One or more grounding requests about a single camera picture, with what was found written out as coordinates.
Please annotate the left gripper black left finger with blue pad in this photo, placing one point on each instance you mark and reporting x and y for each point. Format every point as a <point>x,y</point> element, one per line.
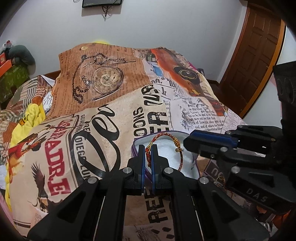
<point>96,209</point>

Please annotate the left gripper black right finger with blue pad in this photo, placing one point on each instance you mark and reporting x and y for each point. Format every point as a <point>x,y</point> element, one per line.
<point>200,210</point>

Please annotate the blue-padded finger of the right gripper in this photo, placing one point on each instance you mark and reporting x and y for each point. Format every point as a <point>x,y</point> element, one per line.
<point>196,138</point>

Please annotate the purple heart-shaped tin box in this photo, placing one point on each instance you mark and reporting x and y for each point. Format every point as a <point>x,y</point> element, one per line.
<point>166,148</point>

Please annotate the yellow cloth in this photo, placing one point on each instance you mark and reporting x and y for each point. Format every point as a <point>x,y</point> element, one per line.
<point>22,142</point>

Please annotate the newspaper print bed cover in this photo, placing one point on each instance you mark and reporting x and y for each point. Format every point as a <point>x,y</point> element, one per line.
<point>105,98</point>

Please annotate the brown wooden door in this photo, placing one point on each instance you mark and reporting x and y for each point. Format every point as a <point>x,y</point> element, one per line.
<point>257,50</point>

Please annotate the striped patchwork blanket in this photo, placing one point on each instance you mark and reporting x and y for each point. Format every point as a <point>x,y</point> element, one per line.
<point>32,91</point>

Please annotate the green patterned cabinet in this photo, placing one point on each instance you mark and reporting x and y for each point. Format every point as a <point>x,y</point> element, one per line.
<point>13,79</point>

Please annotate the orange box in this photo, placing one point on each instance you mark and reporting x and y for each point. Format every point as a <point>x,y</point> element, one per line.
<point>5,64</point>

